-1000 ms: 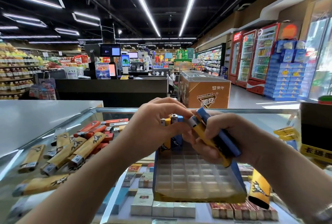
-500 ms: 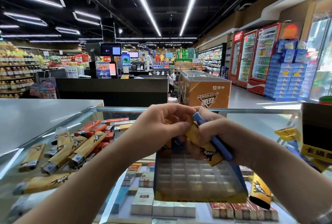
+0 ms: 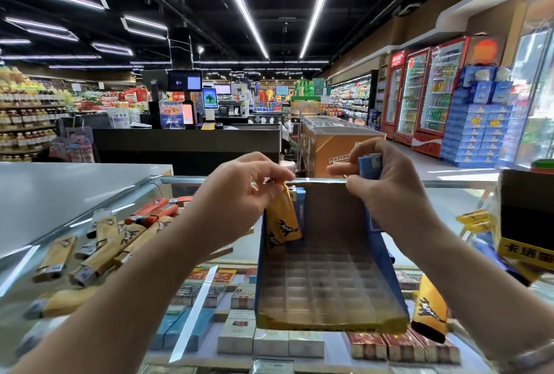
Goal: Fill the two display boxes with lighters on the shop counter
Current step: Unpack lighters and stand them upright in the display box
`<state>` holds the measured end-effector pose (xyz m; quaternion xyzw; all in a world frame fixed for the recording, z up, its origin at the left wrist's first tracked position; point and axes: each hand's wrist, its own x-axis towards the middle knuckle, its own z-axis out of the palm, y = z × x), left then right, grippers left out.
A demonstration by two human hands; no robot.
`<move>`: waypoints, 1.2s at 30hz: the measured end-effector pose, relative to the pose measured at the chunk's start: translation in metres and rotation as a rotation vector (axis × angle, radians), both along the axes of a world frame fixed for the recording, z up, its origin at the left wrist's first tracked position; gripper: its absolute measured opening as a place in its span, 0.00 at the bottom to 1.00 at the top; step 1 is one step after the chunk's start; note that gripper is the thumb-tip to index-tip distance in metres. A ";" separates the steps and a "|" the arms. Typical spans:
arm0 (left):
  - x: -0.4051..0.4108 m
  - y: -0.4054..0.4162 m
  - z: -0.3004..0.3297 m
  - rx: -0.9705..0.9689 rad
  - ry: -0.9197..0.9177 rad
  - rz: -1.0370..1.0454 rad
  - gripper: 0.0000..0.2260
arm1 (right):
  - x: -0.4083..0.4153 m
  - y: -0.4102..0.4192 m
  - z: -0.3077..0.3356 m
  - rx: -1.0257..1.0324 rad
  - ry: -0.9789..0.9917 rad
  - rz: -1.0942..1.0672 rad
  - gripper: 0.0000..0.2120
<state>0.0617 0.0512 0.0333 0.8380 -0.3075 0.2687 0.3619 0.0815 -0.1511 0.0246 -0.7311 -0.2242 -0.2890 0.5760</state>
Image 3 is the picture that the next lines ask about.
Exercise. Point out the person's left hand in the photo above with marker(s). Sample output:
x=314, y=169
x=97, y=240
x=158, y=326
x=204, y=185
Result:
x=238, y=205

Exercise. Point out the person's right hand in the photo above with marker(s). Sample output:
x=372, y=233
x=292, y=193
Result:
x=398, y=196

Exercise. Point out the blue patterned lighter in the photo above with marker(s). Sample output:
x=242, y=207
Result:
x=370, y=168

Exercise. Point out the yellow patterned lighter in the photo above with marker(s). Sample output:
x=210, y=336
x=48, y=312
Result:
x=284, y=218

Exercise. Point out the pile of blue yellow lighters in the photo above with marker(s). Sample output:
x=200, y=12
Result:
x=430, y=304

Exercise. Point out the blue yellow lighter display box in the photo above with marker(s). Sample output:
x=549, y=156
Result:
x=329, y=291

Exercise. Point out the black yellow display box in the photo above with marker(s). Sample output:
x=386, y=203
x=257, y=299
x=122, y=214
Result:
x=528, y=209

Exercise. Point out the pile of yellow red lighters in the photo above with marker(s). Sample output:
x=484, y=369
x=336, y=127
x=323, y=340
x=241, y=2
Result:
x=104, y=257

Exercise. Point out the person's right forearm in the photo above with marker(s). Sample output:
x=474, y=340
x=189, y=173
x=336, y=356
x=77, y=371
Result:
x=485, y=291

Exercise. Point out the glass display case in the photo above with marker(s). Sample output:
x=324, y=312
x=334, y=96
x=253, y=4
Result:
x=459, y=182

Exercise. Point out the stack of blue cartons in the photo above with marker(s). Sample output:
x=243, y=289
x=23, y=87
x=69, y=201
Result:
x=479, y=118

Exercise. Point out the black checkout counter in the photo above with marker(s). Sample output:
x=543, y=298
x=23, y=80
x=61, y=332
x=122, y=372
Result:
x=186, y=151

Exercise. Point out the brown cardboard carton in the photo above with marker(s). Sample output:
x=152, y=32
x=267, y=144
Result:
x=333, y=149

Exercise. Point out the red drink fridge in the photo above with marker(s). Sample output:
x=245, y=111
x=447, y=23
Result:
x=392, y=97
x=411, y=97
x=440, y=97

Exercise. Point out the open refrigerated chiller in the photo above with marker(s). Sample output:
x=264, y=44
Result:
x=351, y=99

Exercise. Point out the small checkout screen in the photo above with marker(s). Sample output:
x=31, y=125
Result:
x=210, y=98

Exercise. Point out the blue poster screen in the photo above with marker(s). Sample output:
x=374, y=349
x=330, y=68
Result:
x=172, y=115

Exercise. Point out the black checkout monitor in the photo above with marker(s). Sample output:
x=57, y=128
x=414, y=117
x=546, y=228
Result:
x=184, y=80

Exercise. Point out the row of cigarette packs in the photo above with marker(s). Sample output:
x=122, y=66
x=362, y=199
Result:
x=268, y=342

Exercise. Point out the red green container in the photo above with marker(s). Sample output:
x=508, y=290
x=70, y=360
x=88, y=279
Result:
x=543, y=165

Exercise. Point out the orange round sign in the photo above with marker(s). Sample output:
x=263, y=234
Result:
x=485, y=49

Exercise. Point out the hanging plastic bags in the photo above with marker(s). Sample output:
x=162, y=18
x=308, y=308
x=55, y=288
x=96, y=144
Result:
x=71, y=146

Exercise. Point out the long ceiling light strip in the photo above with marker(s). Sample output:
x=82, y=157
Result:
x=241, y=6
x=320, y=6

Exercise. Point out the grocery rack with bottles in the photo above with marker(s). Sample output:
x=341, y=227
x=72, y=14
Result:
x=30, y=114

